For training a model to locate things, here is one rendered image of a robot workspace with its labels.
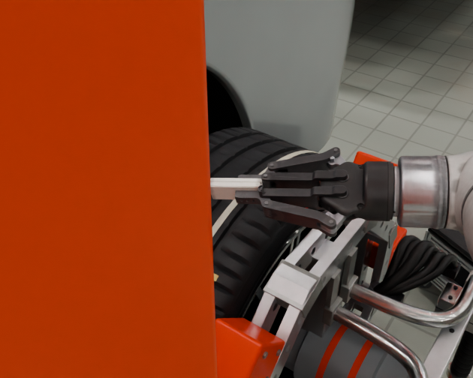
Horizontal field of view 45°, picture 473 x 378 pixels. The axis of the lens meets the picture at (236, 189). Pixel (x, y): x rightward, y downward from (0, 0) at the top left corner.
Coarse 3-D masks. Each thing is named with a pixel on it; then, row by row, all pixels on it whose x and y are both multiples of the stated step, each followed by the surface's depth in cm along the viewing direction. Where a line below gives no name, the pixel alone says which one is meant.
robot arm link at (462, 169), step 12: (444, 156) 69; (456, 156) 67; (468, 156) 66; (456, 168) 65; (468, 168) 64; (456, 180) 65; (468, 180) 63; (456, 192) 64; (468, 192) 61; (456, 204) 64; (456, 216) 64; (444, 228) 68; (456, 228) 67
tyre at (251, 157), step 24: (216, 144) 97; (240, 144) 97; (264, 144) 99; (288, 144) 103; (216, 168) 91; (240, 168) 91; (264, 168) 91; (216, 216) 84; (240, 216) 84; (264, 216) 83; (216, 240) 82; (240, 240) 81; (264, 240) 81; (216, 264) 80; (240, 264) 79; (264, 264) 83; (216, 288) 78; (240, 288) 79; (216, 312) 78; (240, 312) 82
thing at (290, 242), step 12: (300, 228) 91; (288, 240) 89; (300, 240) 127; (288, 252) 97; (276, 264) 133; (264, 276) 86; (252, 300) 96; (252, 312) 101; (276, 324) 114; (288, 372) 125
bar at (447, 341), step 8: (472, 312) 94; (464, 320) 92; (448, 328) 90; (456, 328) 90; (464, 328) 91; (440, 336) 89; (448, 336) 89; (456, 336) 89; (440, 344) 88; (448, 344) 88; (456, 344) 89; (432, 352) 87; (440, 352) 87; (448, 352) 87; (432, 360) 86; (440, 360) 86; (448, 360) 86; (432, 368) 85; (440, 368) 85; (432, 376) 84; (440, 376) 84
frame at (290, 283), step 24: (312, 240) 86; (336, 240) 86; (360, 240) 115; (384, 240) 109; (288, 264) 82; (336, 264) 86; (360, 264) 119; (384, 264) 116; (264, 288) 81; (288, 288) 80; (312, 288) 79; (264, 312) 80; (288, 312) 79; (288, 336) 78
